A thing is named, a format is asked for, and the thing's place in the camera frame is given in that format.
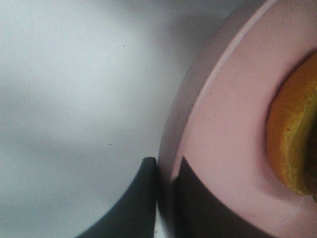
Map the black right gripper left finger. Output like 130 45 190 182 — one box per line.
79 157 157 238

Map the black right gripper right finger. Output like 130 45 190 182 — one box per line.
174 157 272 238

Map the pink plate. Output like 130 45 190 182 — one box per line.
158 0 317 238

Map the burger with lettuce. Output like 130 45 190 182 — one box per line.
265 53 317 199

